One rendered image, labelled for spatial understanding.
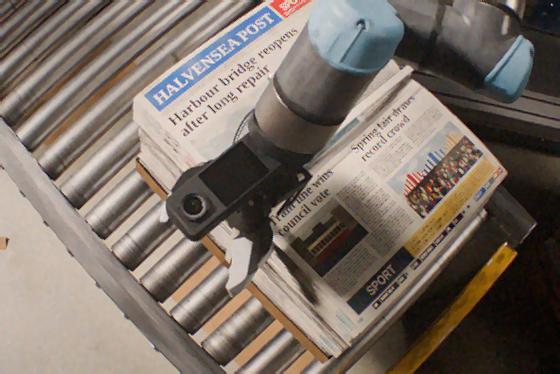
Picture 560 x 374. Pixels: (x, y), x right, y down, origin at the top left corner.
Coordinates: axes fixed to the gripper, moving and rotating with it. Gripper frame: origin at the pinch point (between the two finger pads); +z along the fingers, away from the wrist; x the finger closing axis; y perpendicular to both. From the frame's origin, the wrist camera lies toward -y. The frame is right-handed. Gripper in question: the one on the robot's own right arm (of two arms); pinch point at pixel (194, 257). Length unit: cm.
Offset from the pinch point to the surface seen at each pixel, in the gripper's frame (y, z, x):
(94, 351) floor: 37, 102, 21
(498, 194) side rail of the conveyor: 49, -4, -20
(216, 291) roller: 15.0, 19.7, -0.6
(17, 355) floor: 21, 112, 34
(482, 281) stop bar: 37.4, 2.1, -27.1
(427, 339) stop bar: 27.5, 9.1, -26.9
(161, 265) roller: 12.4, 21.7, 7.5
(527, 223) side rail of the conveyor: 49, -4, -27
